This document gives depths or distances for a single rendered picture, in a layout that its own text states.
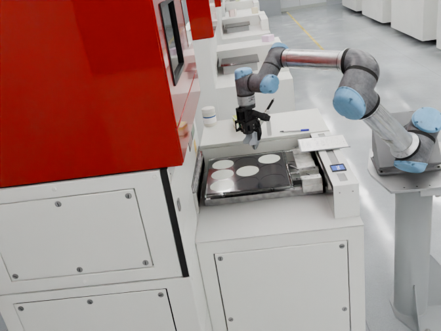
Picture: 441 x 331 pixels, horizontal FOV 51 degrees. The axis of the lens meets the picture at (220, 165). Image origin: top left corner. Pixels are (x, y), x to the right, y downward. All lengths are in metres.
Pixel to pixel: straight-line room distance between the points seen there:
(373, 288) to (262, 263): 1.09
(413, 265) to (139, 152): 1.50
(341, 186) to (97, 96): 0.92
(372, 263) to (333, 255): 1.14
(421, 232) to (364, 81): 0.91
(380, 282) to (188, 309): 1.41
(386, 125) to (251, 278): 0.76
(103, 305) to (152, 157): 0.60
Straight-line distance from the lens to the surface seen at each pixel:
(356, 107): 1.62
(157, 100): 1.33
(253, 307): 1.94
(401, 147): 1.86
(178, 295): 1.65
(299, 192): 1.97
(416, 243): 2.34
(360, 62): 1.68
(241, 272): 1.83
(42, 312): 1.82
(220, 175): 2.05
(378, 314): 2.62
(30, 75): 1.41
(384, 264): 2.95
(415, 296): 2.48
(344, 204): 1.78
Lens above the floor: 1.77
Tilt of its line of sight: 24 degrees down
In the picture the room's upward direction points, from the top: 9 degrees counter-clockwise
